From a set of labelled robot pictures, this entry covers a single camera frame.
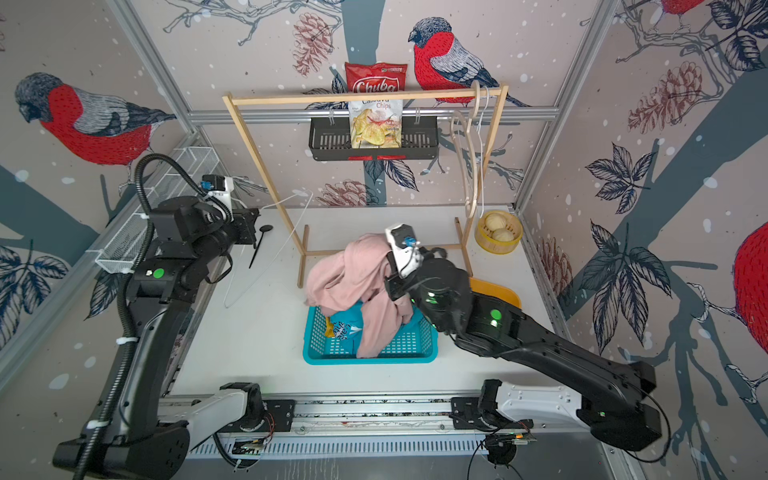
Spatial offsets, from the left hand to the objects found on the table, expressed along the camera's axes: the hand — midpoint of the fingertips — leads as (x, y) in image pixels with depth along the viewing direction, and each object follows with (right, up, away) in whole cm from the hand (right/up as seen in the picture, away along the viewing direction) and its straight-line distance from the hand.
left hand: (259, 203), depth 66 cm
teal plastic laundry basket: (+38, -39, +19) cm, 58 cm away
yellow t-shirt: (+12, -34, +17) cm, 40 cm away
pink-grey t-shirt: (+22, -15, -6) cm, 28 cm away
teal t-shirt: (+18, -32, +14) cm, 39 cm away
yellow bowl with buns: (+69, -7, +39) cm, 79 cm away
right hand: (+29, -10, -7) cm, 32 cm away
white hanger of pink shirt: (-7, -23, 0) cm, 24 cm away
